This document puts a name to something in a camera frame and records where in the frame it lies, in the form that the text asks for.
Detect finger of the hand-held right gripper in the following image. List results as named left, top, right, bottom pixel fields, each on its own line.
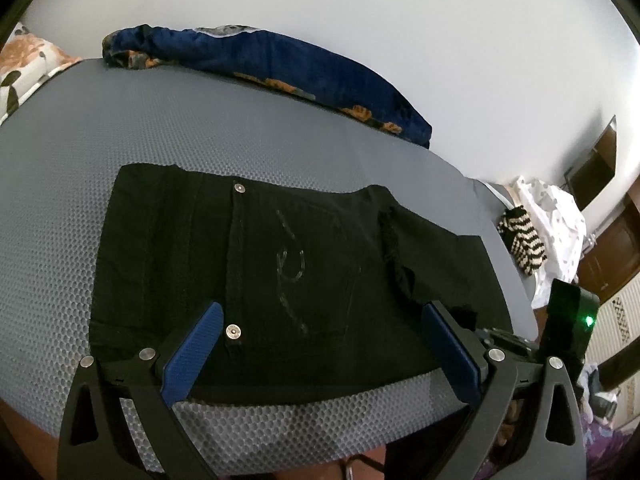
left=472, top=326, right=543, bottom=357

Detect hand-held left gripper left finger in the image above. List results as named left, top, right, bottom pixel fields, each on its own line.
left=57, top=301, right=224, bottom=480

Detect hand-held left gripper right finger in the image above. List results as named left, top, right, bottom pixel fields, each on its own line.
left=421, top=301, right=586, bottom=480

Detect black pants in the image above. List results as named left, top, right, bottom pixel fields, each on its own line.
left=89, top=162, right=512, bottom=407

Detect white lattice panel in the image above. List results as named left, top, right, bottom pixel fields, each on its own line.
left=582, top=277, right=640, bottom=413

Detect black and cream striped knit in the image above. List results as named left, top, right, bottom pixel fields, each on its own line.
left=497, top=206, right=548, bottom=276

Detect white dotted cloth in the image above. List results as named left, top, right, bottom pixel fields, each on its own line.
left=511, top=175, right=587, bottom=311

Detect purple cloth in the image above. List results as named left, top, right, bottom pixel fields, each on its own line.
left=582, top=417, right=640, bottom=480

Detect dark wooden cabinet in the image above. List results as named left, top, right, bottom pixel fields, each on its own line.
left=564, top=115, right=640, bottom=303

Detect grey mesh mat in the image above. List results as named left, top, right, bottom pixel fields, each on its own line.
left=0, top=57, right=540, bottom=480

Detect blue floral blanket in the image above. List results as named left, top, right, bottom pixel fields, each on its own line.
left=101, top=23, right=433, bottom=150

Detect white floral pillow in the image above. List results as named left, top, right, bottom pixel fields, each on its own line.
left=0, top=22, right=83, bottom=126

